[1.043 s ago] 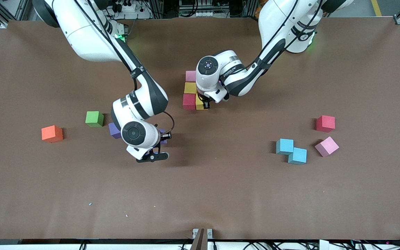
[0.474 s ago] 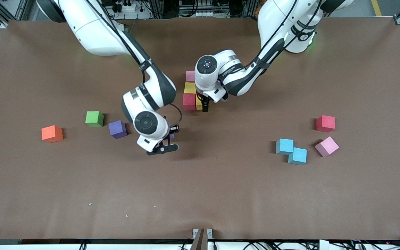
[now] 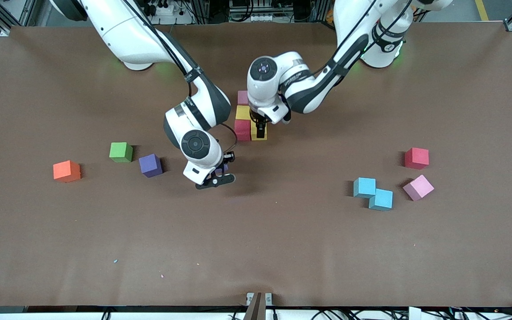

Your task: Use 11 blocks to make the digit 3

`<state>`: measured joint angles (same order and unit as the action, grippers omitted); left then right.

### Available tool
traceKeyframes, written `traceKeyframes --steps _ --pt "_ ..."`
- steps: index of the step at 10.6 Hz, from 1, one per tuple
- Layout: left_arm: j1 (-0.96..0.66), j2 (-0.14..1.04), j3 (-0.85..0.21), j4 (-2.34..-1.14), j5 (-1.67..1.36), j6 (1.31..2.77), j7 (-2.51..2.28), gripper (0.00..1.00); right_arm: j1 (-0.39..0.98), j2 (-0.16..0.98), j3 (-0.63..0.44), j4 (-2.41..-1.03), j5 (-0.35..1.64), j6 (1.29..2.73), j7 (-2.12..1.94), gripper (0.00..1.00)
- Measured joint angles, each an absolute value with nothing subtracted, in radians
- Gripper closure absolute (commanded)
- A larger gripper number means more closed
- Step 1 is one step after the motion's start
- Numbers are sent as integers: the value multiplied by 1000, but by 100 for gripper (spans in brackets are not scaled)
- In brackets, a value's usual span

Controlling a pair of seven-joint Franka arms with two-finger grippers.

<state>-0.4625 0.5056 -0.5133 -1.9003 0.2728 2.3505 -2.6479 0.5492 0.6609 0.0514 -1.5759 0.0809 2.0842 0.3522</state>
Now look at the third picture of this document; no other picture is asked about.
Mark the green foam block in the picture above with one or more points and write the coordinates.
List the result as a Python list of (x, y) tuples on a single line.
[(121, 152)]

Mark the brown paper table cover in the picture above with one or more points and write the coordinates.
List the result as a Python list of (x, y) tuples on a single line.
[(256, 249)]

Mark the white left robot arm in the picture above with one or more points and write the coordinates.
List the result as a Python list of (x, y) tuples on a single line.
[(262, 69)]

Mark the white socket strip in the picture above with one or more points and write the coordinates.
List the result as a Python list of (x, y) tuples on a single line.
[(262, 18)]

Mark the pile of orange objects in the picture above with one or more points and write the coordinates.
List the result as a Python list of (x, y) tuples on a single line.
[(329, 18)]

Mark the yellow foam block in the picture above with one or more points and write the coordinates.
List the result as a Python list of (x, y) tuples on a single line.
[(253, 134), (242, 112)]

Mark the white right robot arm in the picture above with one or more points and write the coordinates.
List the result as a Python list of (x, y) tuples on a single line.
[(196, 143)]

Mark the pink foam block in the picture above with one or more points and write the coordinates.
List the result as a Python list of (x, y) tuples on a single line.
[(418, 187), (242, 97)]

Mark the purple foam block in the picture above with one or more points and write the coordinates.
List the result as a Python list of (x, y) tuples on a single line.
[(150, 165), (222, 169)]

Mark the blue foam block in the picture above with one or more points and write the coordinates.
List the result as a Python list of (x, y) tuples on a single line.
[(363, 186), (381, 200)]

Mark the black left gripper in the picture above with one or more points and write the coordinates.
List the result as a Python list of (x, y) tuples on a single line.
[(258, 121)]

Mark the orange foam block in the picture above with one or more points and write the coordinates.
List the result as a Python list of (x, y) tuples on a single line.
[(66, 171)]

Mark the metal mount bracket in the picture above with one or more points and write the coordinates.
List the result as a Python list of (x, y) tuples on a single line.
[(258, 304)]

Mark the red foam block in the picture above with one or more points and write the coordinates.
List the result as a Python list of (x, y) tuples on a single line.
[(416, 158), (242, 130)]

